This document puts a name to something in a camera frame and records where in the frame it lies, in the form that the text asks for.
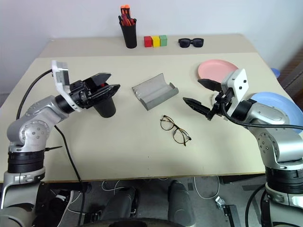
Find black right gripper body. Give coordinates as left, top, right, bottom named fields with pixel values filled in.
left=206, top=89, right=234, bottom=121

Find blue round object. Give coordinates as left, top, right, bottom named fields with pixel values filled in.
left=269, top=67, right=282, bottom=79

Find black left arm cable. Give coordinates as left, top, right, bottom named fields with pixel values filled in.
left=16, top=69, right=53, bottom=119

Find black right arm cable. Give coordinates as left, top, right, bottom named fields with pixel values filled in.
left=218, top=101, right=303, bottom=131

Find black plastic cup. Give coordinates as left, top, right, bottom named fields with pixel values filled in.
left=94, top=94, right=117, bottom=118

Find tortoiseshell round eyeglasses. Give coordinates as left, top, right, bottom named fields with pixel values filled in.
left=160, top=114, right=192, bottom=147

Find grey open glasses case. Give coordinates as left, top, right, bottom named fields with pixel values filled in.
left=131, top=73, right=179, bottom=111

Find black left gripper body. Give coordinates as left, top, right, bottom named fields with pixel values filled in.
left=69, top=80, right=100, bottom=110

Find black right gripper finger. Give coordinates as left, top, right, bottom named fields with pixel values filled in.
left=182, top=96, right=212, bottom=117
left=197, top=78, right=223, bottom=92

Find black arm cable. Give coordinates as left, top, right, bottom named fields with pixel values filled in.
left=16, top=69, right=53, bottom=119
left=218, top=101, right=303, bottom=131

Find dark grey rounded shape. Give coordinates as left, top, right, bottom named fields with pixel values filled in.
left=167, top=180, right=197, bottom=227
left=103, top=186, right=141, bottom=224

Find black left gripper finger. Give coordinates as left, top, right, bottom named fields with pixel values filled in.
left=90, top=84, right=121, bottom=100
left=83, top=73, right=112, bottom=88

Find blue plate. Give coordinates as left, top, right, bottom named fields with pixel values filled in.
left=250, top=92, right=303, bottom=134

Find tall black pen holder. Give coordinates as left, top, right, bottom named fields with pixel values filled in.
left=120, top=23, right=138, bottom=49

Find long black power cable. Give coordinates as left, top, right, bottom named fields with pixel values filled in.
left=53, top=125, right=86, bottom=227

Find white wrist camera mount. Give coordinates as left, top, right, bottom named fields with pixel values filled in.
left=51, top=60, right=84, bottom=112
left=221, top=68, right=249, bottom=114

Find white floor cable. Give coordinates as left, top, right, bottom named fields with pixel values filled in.
left=193, top=175, right=221, bottom=200
left=101, top=180, right=125, bottom=195

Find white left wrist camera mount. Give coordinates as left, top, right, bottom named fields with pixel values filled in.
left=51, top=60, right=84, bottom=112

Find black sunglasses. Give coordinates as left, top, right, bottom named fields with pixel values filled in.
left=178, top=37, right=205, bottom=49

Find pink plate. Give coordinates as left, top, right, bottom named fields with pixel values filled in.
left=197, top=59, right=240, bottom=82

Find metal floor bracket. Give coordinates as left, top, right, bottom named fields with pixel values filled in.
left=214, top=195, right=242, bottom=223

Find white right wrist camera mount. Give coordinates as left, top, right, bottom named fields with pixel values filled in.
left=221, top=68, right=249, bottom=114

